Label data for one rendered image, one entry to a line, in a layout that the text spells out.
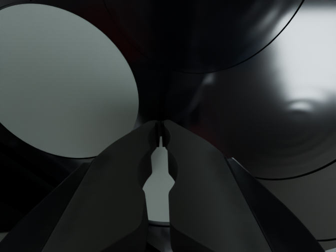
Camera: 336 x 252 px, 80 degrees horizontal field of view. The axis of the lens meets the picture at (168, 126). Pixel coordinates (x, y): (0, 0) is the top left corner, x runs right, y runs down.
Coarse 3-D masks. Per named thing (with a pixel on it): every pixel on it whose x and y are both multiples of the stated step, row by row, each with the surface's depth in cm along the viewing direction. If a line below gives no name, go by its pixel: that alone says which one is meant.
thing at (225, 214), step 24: (168, 120) 11; (168, 144) 9; (192, 144) 9; (168, 168) 10; (192, 168) 8; (216, 168) 8; (192, 192) 7; (216, 192) 7; (240, 192) 7; (192, 216) 6; (216, 216) 6; (240, 216) 6; (192, 240) 6; (216, 240) 6; (240, 240) 6; (264, 240) 6
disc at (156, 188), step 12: (156, 156) 15; (156, 168) 16; (156, 180) 16; (168, 180) 16; (144, 192) 17; (156, 192) 17; (168, 192) 17; (156, 204) 18; (156, 216) 19; (168, 216) 19
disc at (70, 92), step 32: (0, 32) 11; (32, 32) 11; (64, 32) 11; (96, 32) 11; (0, 64) 12; (32, 64) 12; (64, 64) 12; (96, 64) 12; (0, 96) 13; (32, 96) 13; (64, 96) 13; (96, 96) 13; (128, 96) 13; (32, 128) 14; (64, 128) 14; (96, 128) 14; (128, 128) 14
